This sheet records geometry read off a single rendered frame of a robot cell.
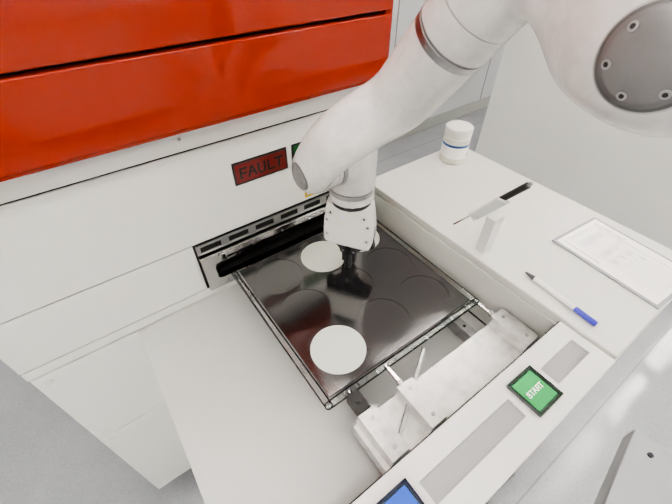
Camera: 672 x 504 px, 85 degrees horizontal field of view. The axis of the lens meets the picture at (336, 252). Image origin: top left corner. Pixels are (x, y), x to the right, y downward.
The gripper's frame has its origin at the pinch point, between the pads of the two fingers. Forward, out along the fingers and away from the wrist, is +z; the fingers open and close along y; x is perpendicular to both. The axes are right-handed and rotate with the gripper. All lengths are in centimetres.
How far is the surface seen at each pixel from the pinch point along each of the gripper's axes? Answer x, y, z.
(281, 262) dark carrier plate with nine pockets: -5.0, -14.2, 2.1
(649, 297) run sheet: 4, 55, -5
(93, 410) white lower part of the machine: -40, -47, 28
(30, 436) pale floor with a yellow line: -45, -111, 92
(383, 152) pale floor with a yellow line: 215, -40, 92
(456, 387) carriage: -20.1, 26.1, 4.0
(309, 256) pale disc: -1.2, -9.1, 2.0
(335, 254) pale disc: 1.4, -3.8, 1.9
